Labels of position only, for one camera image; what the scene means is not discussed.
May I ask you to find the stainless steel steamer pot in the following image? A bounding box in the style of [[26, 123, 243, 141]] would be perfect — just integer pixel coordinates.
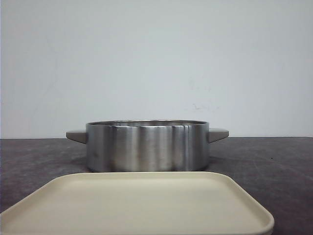
[[66, 120, 229, 172]]

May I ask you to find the beige square tray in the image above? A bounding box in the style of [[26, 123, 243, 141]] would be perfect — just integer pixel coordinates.
[[0, 172, 274, 235]]

